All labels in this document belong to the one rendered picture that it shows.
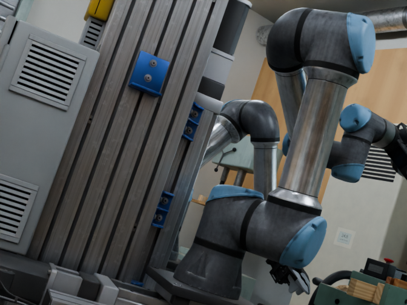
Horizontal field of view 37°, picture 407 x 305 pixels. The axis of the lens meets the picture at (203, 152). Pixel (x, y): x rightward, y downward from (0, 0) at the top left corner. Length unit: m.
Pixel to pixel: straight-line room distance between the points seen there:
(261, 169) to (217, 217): 0.69
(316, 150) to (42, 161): 0.58
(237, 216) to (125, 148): 0.31
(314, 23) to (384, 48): 2.96
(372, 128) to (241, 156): 2.45
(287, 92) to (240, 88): 3.55
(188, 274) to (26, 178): 0.40
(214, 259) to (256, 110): 0.79
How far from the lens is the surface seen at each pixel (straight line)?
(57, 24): 4.31
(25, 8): 4.18
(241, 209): 1.28
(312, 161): 1.25
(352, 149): 1.57
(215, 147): 1.99
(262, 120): 1.95
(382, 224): 3.34
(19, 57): 1.35
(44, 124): 1.34
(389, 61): 4.14
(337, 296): 1.64
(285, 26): 1.32
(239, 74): 4.99
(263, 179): 1.97
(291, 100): 1.46
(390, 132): 1.66
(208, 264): 1.29
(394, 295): 1.58
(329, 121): 1.26
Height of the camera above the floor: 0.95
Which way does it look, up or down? 6 degrees up
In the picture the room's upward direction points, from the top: 19 degrees clockwise
